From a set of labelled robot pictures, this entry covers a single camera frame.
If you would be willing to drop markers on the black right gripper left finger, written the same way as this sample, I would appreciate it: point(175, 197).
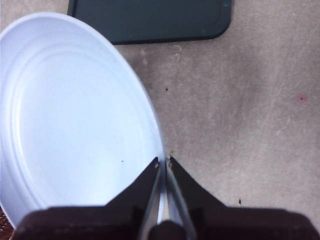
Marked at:
point(112, 220)

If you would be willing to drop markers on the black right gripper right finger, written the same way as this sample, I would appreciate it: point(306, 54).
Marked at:
point(225, 222)

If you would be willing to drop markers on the blue round plate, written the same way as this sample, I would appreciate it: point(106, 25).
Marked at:
point(75, 112)

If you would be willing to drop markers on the black flat tray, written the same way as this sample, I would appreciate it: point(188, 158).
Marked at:
point(162, 20)

